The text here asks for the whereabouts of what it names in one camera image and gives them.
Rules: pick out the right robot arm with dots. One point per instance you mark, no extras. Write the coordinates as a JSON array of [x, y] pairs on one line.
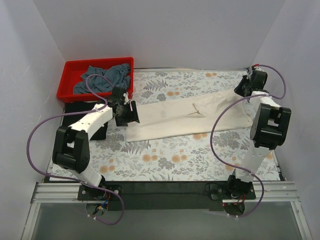
[[268, 131]]

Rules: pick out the cream white t shirt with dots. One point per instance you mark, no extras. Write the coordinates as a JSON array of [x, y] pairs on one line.
[[186, 116]]

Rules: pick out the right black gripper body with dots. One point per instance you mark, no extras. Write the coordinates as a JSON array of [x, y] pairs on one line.
[[243, 87]]

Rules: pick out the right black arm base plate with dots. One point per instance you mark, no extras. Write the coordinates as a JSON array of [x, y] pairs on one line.
[[219, 191]]

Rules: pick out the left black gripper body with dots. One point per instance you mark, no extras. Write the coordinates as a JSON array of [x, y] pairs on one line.
[[129, 114]]

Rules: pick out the folded black t shirt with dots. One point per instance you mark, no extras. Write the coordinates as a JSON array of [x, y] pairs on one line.
[[82, 106]]

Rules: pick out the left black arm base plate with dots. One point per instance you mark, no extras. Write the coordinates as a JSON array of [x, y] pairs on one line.
[[86, 193]]

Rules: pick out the red plastic bin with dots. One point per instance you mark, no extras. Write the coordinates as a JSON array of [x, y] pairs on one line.
[[73, 70]]

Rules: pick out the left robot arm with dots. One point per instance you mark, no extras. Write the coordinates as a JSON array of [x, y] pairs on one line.
[[71, 149]]

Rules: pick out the blue grey t shirt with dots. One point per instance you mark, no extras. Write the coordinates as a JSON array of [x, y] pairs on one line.
[[103, 80]]

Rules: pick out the floral patterned table mat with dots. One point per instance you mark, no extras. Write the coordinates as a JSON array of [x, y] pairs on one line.
[[193, 157]]

